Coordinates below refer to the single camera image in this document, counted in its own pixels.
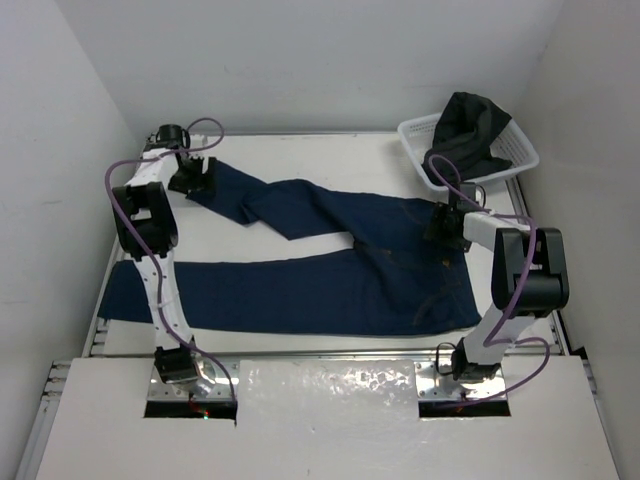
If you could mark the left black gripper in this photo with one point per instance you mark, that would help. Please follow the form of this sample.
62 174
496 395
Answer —
199 183

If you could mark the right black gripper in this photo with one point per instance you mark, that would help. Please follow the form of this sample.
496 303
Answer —
435 231

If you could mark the dark blue denim trousers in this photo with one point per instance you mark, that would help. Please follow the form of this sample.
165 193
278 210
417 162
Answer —
392 281

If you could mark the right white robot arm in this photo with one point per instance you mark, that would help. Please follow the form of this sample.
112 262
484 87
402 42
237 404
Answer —
479 354

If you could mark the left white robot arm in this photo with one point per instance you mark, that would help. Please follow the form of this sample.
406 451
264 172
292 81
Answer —
148 233

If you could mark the black trousers in basket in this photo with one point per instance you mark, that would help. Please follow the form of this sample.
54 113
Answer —
464 133

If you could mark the white plastic basket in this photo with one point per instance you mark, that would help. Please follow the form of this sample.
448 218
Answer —
416 137

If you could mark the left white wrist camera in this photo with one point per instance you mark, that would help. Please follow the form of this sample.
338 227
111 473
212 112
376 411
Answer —
198 142

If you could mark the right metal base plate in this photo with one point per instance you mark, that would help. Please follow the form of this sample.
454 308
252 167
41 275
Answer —
433 387

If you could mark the metal base plate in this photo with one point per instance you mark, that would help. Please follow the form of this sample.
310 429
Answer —
433 387
214 386

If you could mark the aluminium table frame rail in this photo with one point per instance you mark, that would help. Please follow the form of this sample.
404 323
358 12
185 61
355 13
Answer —
546 289

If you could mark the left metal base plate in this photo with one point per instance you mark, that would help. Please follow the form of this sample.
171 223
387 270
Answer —
214 386

